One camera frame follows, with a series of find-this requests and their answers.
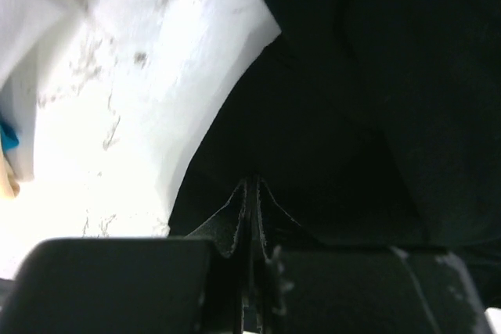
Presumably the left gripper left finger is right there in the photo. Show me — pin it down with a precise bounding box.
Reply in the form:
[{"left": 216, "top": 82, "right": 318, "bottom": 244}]
[{"left": 0, "top": 177, "right": 251, "bottom": 334}]

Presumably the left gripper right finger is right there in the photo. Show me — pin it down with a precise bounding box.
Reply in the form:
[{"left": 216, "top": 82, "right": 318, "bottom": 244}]
[{"left": 250, "top": 175, "right": 492, "bottom": 334}]

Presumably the folded white t shirt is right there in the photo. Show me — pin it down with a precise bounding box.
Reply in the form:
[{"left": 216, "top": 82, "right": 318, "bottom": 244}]
[{"left": 1, "top": 0, "right": 93, "bottom": 181}]

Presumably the black t shirt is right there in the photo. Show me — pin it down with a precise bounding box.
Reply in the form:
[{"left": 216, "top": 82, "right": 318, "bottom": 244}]
[{"left": 169, "top": 0, "right": 500, "bottom": 307}]

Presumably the beige folded t shirt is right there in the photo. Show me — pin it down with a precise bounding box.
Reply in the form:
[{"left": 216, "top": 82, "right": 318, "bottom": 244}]
[{"left": 0, "top": 156, "right": 20, "bottom": 199}]

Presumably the blue folded cloth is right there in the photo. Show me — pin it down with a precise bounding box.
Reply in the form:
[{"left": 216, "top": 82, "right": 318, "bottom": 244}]
[{"left": 0, "top": 120, "right": 20, "bottom": 153}]

